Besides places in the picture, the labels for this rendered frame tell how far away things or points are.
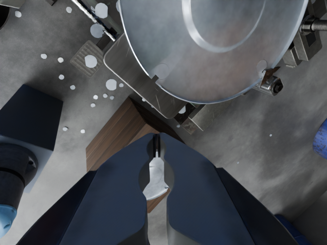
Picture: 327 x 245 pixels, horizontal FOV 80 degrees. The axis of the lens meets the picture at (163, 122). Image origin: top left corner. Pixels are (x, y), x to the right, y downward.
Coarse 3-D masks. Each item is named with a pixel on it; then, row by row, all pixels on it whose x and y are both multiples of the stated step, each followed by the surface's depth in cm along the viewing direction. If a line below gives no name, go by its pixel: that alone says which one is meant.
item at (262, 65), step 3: (261, 60) 33; (264, 60) 33; (258, 63) 33; (261, 63) 33; (264, 63) 33; (258, 66) 33; (261, 66) 33; (264, 66) 33; (258, 69) 33; (261, 69) 33; (258, 72) 34
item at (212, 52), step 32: (128, 0) 22; (160, 0) 23; (192, 0) 24; (224, 0) 26; (256, 0) 27; (288, 0) 30; (128, 32) 24; (160, 32) 25; (192, 32) 26; (224, 32) 27; (256, 32) 30; (288, 32) 32; (192, 64) 29; (224, 64) 30; (256, 64) 33; (192, 96) 31; (224, 96) 33
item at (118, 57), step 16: (112, 48) 24; (128, 48) 25; (112, 64) 25; (128, 64) 26; (128, 80) 26; (144, 80) 27; (144, 96) 28; (160, 96) 29; (160, 112) 30; (176, 112) 31
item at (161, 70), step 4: (160, 64) 27; (164, 64) 27; (156, 68) 27; (160, 68) 27; (164, 68) 27; (168, 68) 27; (156, 72) 27; (160, 72) 27; (164, 72) 28; (168, 72) 28; (160, 76) 28; (164, 76) 28
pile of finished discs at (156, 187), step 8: (152, 160) 88; (160, 160) 89; (152, 168) 89; (160, 168) 91; (152, 176) 91; (160, 176) 93; (152, 184) 93; (160, 184) 96; (144, 192) 95; (152, 192) 97; (160, 192) 99
